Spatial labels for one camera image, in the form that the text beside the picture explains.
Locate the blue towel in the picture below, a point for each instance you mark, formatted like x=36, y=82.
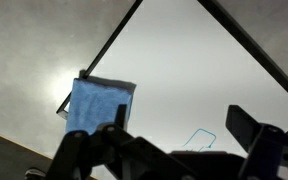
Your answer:
x=94, y=103

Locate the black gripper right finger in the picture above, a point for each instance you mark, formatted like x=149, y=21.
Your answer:
x=264, y=150

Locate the black-framed whiteboard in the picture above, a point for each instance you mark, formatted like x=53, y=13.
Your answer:
x=184, y=73

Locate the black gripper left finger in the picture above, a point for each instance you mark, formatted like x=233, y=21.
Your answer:
x=74, y=156

